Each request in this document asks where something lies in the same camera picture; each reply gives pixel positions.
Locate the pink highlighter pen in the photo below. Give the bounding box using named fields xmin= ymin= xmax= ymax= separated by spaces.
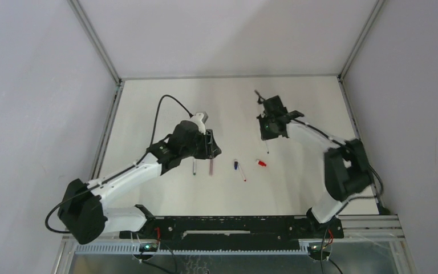
xmin=209 ymin=159 xmax=214 ymax=176

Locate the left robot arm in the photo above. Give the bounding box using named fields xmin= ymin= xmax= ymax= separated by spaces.
xmin=57 ymin=120 xmax=222 ymax=245

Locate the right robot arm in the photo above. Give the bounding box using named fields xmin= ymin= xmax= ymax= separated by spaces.
xmin=257 ymin=95 xmax=375 ymax=237

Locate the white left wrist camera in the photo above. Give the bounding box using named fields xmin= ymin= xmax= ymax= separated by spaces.
xmin=189 ymin=112 xmax=208 ymax=135

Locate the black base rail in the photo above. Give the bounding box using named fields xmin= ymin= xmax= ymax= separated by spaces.
xmin=119 ymin=211 xmax=344 ymax=248

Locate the grey cable duct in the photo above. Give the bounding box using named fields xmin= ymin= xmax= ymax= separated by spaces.
xmin=75 ymin=241 xmax=320 ymax=255

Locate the black left camera cable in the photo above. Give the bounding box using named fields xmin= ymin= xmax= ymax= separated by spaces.
xmin=45 ymin=94 xmax=195 ymax=234

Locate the aluminium frame rail left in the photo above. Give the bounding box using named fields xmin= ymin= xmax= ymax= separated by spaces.
xmin=68 ymin=1 xmax=122 ymax=179

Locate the aluminium frame rail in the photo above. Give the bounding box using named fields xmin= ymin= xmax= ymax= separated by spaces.
xmin=337 ymin=0 xmax=391 ymax=215
xmin=68 ymin=1 xmax=122 ymax=179

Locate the aluminium frame rail right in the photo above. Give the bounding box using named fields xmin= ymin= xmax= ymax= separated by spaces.
xmin=337 ymin=0 xmax=391 ymax=215

